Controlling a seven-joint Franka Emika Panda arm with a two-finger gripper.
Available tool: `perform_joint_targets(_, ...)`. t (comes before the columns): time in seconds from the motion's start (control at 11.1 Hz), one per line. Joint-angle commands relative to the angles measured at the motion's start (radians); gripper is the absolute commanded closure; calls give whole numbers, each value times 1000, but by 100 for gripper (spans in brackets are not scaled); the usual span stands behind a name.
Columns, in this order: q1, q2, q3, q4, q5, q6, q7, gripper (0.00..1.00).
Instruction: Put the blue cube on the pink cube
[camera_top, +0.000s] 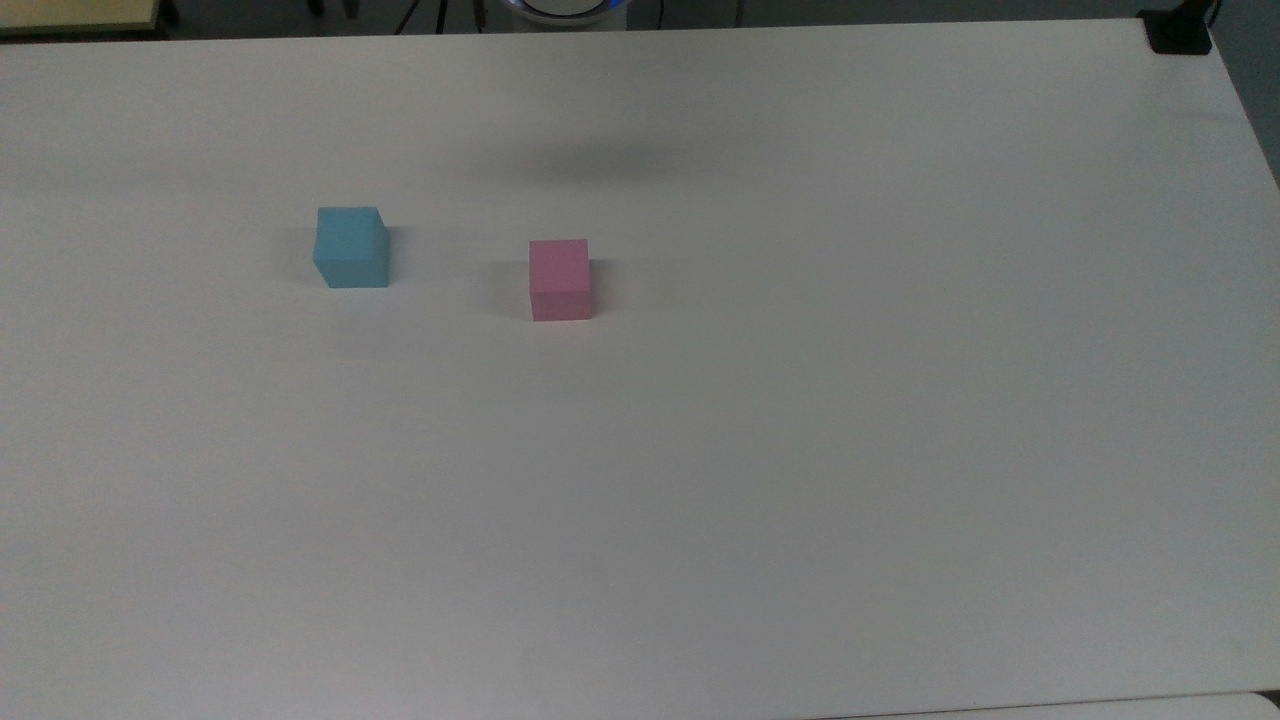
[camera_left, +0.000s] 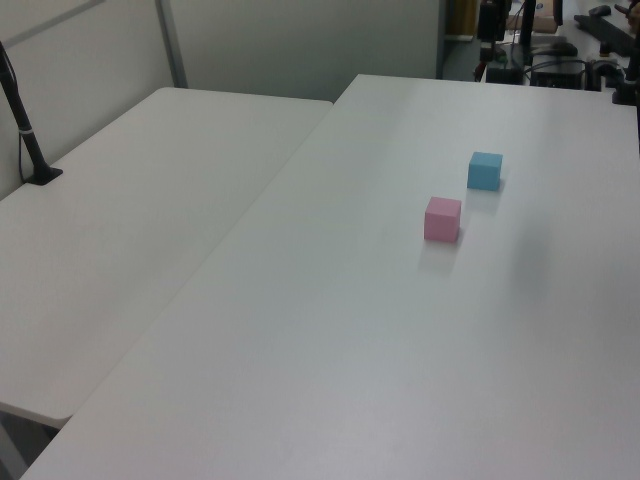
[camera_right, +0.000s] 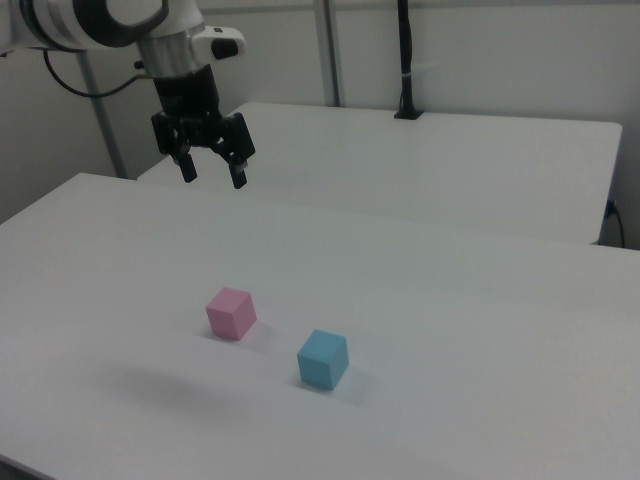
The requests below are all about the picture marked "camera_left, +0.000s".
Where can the black keyboard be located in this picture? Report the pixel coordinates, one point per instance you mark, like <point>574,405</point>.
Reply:
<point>607,30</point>

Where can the yellow panel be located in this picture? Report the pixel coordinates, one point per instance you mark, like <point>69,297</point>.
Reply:
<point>460,17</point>

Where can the black camera stand pole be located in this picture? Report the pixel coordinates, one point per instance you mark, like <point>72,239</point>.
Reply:
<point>25,130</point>

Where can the black electronics box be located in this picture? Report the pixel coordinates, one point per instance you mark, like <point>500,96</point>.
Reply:
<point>557,75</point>

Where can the black computer mouse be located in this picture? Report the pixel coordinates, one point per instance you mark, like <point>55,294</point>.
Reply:
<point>600,10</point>

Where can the white side table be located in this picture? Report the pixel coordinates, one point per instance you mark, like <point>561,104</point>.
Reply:
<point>125,240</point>

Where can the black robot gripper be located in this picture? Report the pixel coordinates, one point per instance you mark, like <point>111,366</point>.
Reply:
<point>491,20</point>

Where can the blue cube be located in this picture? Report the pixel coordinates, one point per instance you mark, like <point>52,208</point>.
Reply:
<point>484,172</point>

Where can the pink cube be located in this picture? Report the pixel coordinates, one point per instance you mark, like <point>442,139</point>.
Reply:
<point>442,220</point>

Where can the black monitor stand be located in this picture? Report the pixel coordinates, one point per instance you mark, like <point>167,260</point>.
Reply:
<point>527,35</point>

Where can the black table clamp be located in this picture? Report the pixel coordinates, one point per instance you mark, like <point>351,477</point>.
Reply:
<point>627,82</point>

